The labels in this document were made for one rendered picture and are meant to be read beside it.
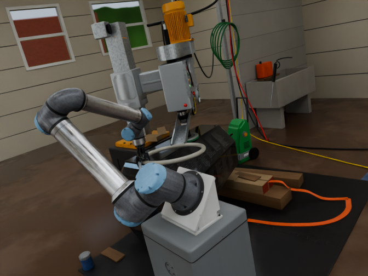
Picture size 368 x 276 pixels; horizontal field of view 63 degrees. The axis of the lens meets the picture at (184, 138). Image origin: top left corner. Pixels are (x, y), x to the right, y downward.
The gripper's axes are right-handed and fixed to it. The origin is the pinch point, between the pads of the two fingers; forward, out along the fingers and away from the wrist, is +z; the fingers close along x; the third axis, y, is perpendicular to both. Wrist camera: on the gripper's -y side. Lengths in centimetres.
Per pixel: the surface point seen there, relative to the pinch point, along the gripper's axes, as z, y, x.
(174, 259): 19, 83, -11
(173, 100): -39, -48, 47
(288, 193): 74, -24, 139
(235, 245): 23, 87, 20
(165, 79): -59, -48, 44
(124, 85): -59, -119, 20
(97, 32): -115, -122, 7
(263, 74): -25, -258, 293
